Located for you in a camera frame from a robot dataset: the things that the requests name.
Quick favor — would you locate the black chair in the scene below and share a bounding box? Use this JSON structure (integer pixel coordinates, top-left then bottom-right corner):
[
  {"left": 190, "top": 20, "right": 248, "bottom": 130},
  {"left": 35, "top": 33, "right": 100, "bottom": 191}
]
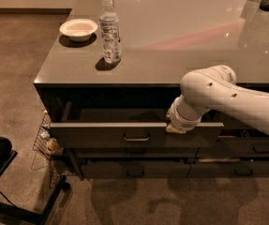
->
[{"left": 0, "top": 137, "right": 66, "bottom": 225}]

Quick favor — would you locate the white bowl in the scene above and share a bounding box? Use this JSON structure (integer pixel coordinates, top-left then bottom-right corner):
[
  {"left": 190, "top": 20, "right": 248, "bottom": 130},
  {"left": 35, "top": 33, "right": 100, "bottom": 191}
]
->
[{"left": 59, "top": 19, "right": 97, "bottom": 42}]

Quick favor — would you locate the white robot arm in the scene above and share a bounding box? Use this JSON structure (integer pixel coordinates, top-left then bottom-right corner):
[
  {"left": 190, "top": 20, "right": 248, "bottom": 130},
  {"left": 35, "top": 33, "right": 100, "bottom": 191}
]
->
[{"left": 166, "top": 65, "right": 269, "bottom": 136}]

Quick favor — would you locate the grey drawer cabinet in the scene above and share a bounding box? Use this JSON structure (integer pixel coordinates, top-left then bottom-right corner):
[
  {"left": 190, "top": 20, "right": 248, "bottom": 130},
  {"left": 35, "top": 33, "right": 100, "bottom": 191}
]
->
[{"left": 35, "top": 0, "right": 269, "bottom": 178}]

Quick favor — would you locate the wire mesh basket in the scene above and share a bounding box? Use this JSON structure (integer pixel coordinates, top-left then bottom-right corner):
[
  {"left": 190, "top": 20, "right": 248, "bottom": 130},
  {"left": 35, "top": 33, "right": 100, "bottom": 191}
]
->
[{"left": 31, "top": 111, "right": 64, "bottom": 188}]

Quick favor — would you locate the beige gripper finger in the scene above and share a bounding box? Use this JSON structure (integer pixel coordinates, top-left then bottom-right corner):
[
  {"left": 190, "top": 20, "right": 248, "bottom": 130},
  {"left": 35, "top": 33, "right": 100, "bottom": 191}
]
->
[{"left": 166, "top": 123, "right": 186, "bottom": 134}]

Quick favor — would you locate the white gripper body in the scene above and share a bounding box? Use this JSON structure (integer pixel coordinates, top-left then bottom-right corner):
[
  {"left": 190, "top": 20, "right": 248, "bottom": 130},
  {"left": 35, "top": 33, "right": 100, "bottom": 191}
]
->
[{"left": 168, "top": 96, "right": 209, "bottom": 130}]

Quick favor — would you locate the clear plastic water bottle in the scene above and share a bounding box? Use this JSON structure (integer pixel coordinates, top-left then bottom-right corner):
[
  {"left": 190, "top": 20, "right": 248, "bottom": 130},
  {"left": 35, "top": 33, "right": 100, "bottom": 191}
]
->
[{"left": 99, "top": 0, "right": 122, "bottom": 64}]

